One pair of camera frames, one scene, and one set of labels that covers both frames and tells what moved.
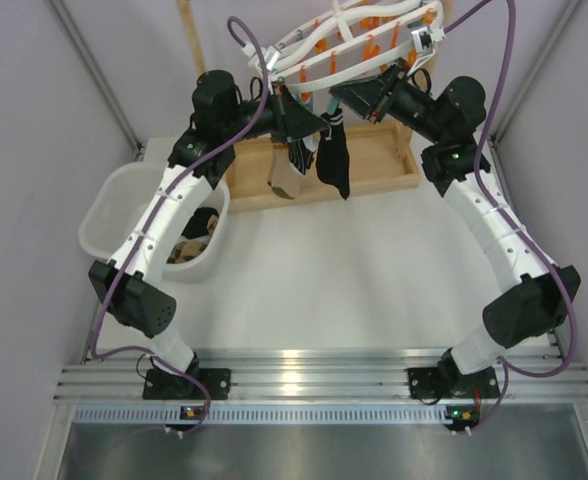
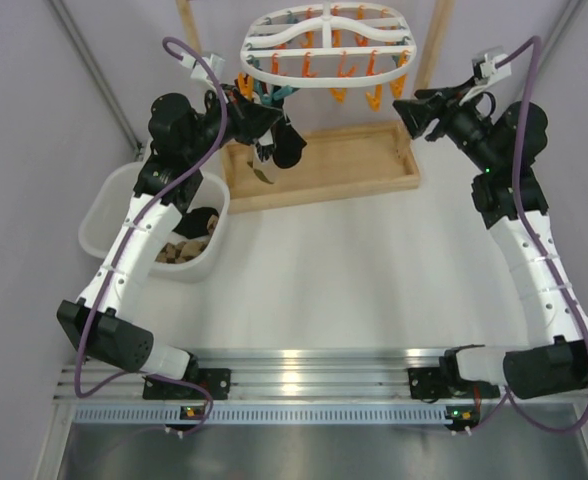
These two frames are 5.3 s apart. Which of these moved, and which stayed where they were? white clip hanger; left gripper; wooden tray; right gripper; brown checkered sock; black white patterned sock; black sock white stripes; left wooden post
Moved: right gripper; white clip hanger; black sock white stripes; black white patterned sock; left gripper
Stayed: brown checkered sock; left wooden post; wooden tray
